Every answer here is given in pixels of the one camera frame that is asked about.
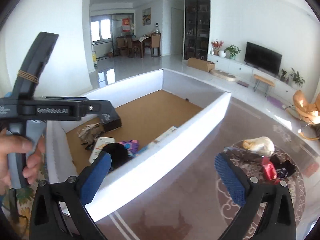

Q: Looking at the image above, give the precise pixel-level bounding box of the silver rhinestone bow clip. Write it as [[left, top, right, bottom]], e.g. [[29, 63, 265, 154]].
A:
[[77, 123, 105, 150]]

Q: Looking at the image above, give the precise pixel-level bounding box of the white sunscreen bottle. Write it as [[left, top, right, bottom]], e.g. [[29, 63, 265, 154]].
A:
[[88, 137, 116, 164]]

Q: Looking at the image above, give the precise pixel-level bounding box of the black crochet pouch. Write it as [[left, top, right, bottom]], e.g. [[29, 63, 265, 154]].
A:
[[101, 142, 132, 171]]

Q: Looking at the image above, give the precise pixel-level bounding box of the black odor removing bar box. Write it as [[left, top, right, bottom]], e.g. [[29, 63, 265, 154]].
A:
[[98, 109, 122, 132]]

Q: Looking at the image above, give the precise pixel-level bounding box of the purple toy wand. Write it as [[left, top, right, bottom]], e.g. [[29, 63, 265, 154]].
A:
[[119, 139, 139, 157]]

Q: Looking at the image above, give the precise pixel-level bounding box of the white blue medicine box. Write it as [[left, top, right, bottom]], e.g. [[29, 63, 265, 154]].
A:
[[152, 126, 177, 144]]

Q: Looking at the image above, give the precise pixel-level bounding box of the person left hand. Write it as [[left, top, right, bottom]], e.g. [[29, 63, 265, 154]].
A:
[[0, 129, 46, 195]]

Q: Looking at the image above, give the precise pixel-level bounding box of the black beaded pouch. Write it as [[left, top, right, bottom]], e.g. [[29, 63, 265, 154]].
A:
[[270, 154, 296, 180]]

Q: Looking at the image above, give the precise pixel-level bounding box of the red foil packet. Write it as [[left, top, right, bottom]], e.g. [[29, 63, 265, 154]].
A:
[[261, 157, 277, 181]]

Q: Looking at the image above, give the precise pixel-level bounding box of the cream mesh bag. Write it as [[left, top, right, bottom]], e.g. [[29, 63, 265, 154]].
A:
[[242, 137, 275, 157]]

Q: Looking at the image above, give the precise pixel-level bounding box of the orange lounge chair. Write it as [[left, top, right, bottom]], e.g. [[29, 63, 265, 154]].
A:
[[285, 90, 319, 141]]

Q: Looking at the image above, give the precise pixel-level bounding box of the white tv cabinet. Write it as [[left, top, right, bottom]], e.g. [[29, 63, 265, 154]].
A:
[[207, 54, 318, 100]]

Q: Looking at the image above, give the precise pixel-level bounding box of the white cardboard box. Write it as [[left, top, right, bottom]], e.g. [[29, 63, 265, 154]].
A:
[[45, 68, 232, 222]]

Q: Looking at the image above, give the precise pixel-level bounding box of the small wooden bench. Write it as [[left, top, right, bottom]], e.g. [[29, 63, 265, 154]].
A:
[[253, 74, 275, 97]]

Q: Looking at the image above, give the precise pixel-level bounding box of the black television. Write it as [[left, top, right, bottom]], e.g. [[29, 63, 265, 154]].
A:
[[244, 42, 282, 76]]

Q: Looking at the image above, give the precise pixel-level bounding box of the brown cardboard carton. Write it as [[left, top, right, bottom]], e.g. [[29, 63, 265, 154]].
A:
[[188, 57, 215, 73]]

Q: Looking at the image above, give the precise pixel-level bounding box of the potted green plant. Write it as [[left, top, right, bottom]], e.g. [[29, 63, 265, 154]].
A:
[[225, 44, 241, 60]]

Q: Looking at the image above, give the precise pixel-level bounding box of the red flower vase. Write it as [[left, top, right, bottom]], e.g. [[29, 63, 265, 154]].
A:
[[211, 40, 224, 55]]

